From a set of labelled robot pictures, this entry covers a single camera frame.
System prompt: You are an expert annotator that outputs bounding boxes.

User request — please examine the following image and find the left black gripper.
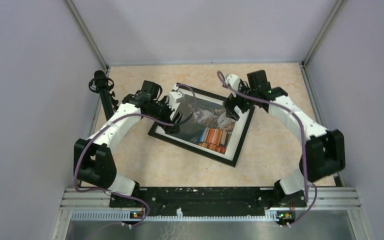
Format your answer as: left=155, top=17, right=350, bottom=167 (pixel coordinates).
left=145, top=95, right=182, bottom=134

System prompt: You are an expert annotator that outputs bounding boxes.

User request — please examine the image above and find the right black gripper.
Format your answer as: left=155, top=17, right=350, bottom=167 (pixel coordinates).
left=223, top=80, right=258, bottom=121

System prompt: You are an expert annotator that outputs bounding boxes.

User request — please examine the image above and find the black picture frame brown backing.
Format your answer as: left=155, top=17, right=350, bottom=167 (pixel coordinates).
left=147, top=82, right=256, bottom=168

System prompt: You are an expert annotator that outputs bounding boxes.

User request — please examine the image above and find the cat and books photo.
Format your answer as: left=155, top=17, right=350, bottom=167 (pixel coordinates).
left=173, top=95, right=236, bottom=155

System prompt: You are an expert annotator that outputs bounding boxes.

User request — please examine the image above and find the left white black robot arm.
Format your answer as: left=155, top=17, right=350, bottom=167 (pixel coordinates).
left=73, top=80, right=185, bottom=207

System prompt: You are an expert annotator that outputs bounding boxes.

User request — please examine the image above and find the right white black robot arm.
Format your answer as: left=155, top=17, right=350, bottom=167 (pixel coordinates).
left=217, top=70, right=346, bottom=206

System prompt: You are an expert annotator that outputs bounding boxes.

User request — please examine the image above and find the black microphone orange tip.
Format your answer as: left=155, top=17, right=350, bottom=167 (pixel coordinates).
left=88, top=70, right=116, bottom=121

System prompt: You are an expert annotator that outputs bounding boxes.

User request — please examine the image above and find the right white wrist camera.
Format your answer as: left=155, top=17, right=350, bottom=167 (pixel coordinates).
left=224, top=74, right=242, bottom=97

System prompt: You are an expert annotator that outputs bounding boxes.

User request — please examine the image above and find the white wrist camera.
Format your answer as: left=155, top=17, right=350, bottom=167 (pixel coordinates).
left=224, top=74, right=242, bottom=97
left=168, top=90, right=185, bottom=110

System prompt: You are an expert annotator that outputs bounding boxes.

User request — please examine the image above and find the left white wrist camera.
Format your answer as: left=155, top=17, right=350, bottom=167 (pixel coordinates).
left=168, top=90, right=185, bottom=110

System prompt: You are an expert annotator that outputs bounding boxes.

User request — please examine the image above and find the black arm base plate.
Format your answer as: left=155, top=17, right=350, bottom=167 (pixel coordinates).
left=109, top=186, right=308, bottom=209

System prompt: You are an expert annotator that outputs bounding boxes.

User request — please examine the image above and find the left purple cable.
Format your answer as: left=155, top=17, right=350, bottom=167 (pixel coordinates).
left=73, top=83, right=198, bottom=229

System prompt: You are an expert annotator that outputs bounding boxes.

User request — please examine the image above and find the white slotted cable duct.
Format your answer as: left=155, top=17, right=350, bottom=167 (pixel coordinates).
left=71, top=209, right=279, bottom=222

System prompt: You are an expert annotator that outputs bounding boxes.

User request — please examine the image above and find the aluminium front rail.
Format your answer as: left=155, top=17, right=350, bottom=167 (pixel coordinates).
left=60, top=187, right=361, bottom=210

